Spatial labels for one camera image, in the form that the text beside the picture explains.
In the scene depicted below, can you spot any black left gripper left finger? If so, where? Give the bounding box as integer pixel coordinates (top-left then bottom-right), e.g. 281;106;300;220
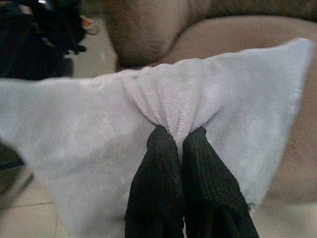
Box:
124;124;185;238

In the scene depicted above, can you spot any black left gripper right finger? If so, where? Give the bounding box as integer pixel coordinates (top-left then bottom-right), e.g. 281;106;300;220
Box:
182;126;260;238

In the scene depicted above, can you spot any white pillow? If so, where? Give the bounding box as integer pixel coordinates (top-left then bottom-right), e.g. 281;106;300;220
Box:
0;37;316;238

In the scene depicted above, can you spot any black chair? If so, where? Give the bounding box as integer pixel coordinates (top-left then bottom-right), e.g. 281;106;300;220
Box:
0;0;88;80

